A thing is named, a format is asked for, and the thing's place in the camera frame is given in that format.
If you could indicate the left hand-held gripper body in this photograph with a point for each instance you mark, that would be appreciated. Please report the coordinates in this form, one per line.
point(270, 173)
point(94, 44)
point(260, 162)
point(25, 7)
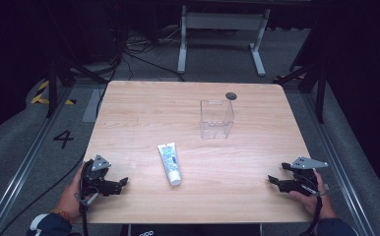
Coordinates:
point(96, 179)

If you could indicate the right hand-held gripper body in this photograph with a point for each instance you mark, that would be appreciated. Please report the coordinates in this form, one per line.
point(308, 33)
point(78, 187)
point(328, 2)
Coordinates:
point(301, 183)

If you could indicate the white toothpaste tube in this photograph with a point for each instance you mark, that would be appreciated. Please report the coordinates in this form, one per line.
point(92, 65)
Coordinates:
point(170, 163)

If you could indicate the yellow black floor tape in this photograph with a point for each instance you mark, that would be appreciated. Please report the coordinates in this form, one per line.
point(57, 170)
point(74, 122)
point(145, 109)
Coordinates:
point(42, 95)

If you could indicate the metal floor rail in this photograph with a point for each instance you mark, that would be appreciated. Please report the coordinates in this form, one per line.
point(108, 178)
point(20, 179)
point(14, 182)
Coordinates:
point(339, 164)
point(24, 167)

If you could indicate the clear plastic box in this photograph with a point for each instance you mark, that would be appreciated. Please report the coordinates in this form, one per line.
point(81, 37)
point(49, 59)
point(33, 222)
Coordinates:
point(217, 118)

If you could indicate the person's dark clothing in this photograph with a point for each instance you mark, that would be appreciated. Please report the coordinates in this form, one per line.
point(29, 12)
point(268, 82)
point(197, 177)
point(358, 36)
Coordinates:
point(191, 230)

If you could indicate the person's right hand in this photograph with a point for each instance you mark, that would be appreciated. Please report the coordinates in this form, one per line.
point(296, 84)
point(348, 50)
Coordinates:
point(319, 205)

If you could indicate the person's left hand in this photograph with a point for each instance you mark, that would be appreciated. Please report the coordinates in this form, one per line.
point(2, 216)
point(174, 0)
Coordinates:
point(70, 196)

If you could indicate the black tripod stand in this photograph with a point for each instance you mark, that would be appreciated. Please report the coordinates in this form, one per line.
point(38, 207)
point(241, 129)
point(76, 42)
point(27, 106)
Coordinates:
point(55, 78)
point(316, 78)

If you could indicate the dark round table grommet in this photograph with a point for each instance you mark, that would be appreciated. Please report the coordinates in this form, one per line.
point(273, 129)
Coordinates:
point(231, 96)

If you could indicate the grey metal desk frame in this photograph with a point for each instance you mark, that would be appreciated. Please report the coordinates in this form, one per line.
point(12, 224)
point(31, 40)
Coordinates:
point(222, 21)

